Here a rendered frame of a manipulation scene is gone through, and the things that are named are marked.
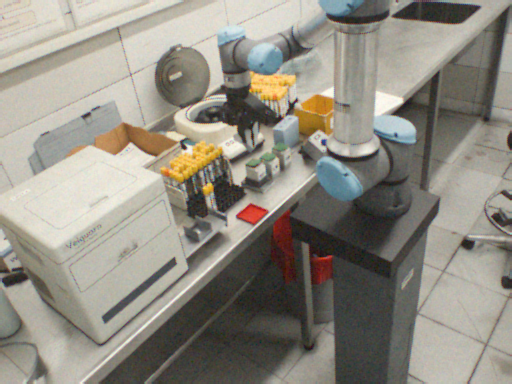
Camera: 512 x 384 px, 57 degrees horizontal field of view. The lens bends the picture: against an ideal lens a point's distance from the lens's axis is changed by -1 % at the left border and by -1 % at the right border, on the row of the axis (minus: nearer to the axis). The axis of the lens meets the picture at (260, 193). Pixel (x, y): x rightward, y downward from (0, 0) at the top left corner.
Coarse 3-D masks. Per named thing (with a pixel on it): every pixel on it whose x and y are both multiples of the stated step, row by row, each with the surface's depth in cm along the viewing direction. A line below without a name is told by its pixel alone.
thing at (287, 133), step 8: (288, 120) 159; (296, 120) 159; (280, 128) 155; (288, 128) 156; (296, 128) 161; (280, 136) 155; (288, 136) 157; (296, 136) 162; (288, 144) 159; (296, 144) 163; (272, 152) 161
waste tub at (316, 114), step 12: (312, 96) 172; (324, 96) 171; (312, 108) 174; (324, 108) 174; (300, 120) 167; (312, 120) 163; (324, 120) 159; (300, 132) 170; (312, 132) 166; (324, 132) 162
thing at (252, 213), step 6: (252, 204) 139; (246, 210) 138; (252, 210) 137; (258, 210) 137; (264, 210) 136; (240, 216) 135; (246, 216) 135; (252, 216) 135; (258, 216) 135; (252, 222) 132
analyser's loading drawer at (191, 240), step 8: (208, 208) 131; (208, 216) 131; (216, 216) 130; (224, 216) 128; (200, 224) 127; (208, 224) 125; (216, 224) 128; (224, 224) 128; (184, 232) 125; (192, 232) 123; (200, 232) 126; (208, 232) 125; (184, 240) 124; (192, 240) 124; (200, 240) 123; (184, 248) 122; (192, 248) 121
